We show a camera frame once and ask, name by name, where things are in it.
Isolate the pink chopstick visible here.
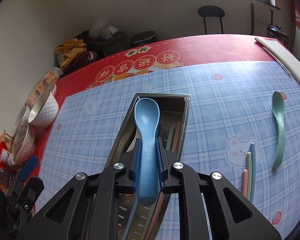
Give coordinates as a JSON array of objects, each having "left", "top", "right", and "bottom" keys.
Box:
[
  {"left": 149, "top": 122, "right": 181, "bottom": 239},
  {"left": 241, "top": 169, "right": 248, "bottom": 197}
]

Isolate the white notebook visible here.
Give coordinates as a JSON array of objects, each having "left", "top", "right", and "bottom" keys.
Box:
[{"left": 255, "top": 37, "right": 300, "bottom": 82}]

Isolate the steel utensil tray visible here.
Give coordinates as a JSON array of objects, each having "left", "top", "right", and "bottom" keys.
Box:
[{"left": 106, "top": 93, "right": 191, "bottom": 239}]

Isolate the black trash bin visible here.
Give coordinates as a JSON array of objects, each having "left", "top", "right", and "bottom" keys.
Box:
[{"left": 129, "top": 30, "right": 158, "bottom": 48}]

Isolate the tissue box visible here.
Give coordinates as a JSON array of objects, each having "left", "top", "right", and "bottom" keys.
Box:
[{"left": 25, "top": 67, "right": 63, "bottom": 109}]

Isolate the beige spoon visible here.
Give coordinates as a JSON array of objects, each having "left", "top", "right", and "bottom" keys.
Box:
[{"left": 127, "top": 134, "right": 140, "bottom": 152}]

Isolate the blue chopstick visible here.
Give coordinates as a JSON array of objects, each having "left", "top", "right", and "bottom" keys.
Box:
[
  {"left": 122, "top": 197, "right": 139, "bottom": 240},
  {"left": 250, "top": 142, "right": 256, "bottom": 203}
]

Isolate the red table mat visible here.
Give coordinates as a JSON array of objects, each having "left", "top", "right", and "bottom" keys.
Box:
[{"left": 35, "top": 35, "right": 291, "bottom": 195}]

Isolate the yellow clothes pile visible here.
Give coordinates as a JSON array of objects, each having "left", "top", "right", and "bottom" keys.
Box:
[{"left": 55, "top": 38, "right": 97, "bottom": 75}]

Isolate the blue plaid placemat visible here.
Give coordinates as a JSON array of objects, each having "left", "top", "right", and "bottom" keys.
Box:
[{"left": 36, "top": 61, "right": 300, "bottom": 238}]

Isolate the green chopstick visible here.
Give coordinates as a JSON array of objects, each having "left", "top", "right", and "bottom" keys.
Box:
[
  {"left": 246, "top": 152, "right": 252, "bottom": 200},
  {"left": 141, "top": 125, "right": 175, "bottom": 239}
]

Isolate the black stool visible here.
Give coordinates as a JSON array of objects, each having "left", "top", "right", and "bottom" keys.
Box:
[{"left": 197, "top": 5, "right": 225, "bottom": 35}]

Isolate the pen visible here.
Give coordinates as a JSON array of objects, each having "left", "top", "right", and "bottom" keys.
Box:
[{"left": 263, "top": 47, "right": 291, "bottom": 77}]

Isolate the white plastic bag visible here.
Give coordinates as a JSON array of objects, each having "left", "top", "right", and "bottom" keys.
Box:
[{"left": 89, "top": 17, "right": 119, "bottom": 40}]

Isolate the rice cooker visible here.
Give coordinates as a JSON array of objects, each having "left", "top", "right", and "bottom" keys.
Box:
[{"left": 267, "top": 25, "right": 289, "bottom": 48}]

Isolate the white ceramic bowl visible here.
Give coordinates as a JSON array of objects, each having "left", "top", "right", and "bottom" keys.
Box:
[{"left": 28, "top": 90, "right": 59, "bottom": 128}]

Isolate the blue spoon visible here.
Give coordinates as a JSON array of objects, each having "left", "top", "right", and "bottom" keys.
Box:
[{"left": 134, "top": 98, "right": 160, "bottom": 206}]

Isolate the green spoon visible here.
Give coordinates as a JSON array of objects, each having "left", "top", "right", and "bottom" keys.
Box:
[{"left": 271, "top": 91, "right": 285, "bottom": 169}]

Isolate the folding chair frame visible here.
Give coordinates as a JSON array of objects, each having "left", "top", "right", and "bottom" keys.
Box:
[{"left": 250, "top": 3, "right": 274, "bottom": 36}]

